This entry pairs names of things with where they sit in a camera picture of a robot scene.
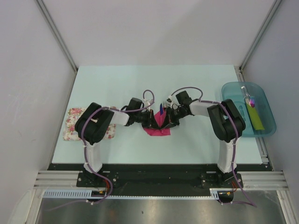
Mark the silver utensil in bin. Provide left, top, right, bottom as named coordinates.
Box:
left=241, top=86, right=250, bottom=105

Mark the aluminium frame rail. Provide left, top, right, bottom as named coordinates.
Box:
left=34, top=170, right=289, bottom=190

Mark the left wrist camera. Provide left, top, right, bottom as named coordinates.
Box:
left=143, top=99, right=155, bottom=109

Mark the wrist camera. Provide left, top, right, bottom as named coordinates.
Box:
left=165, top=95, right=174, bottom=108
left=143, top=99, right=155, bottom=109

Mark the teal plastic bin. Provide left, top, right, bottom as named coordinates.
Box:
left=221, top=82, right=277, bottom=138

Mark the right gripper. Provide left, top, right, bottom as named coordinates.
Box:
left=160, top=106, right=187, bottom=130

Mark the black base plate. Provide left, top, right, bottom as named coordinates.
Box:
left=48, top=163, right=272, bottom=197

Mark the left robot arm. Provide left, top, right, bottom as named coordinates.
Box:
left=75, top=98, right=160, bottom=187

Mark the pink paper napkin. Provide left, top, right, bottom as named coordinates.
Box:
left=143, top=116, right=171, bottom=137

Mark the white cable duct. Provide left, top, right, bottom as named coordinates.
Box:
left=43, top=189, right=92, bottom=199

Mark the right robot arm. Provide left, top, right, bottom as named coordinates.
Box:
left=161, top=91, right=246, bottom=187

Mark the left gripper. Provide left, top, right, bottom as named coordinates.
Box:
left=134, top=109, right=160, bottom=130

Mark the floral tray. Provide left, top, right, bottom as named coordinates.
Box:
left=63, top=107, right=116, bottom=141

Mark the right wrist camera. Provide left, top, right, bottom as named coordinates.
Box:
left=165, top=95, right=174, bottom=108

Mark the iridescent fork in bin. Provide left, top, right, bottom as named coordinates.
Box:
left=249, top=96, right=255, bottom=108

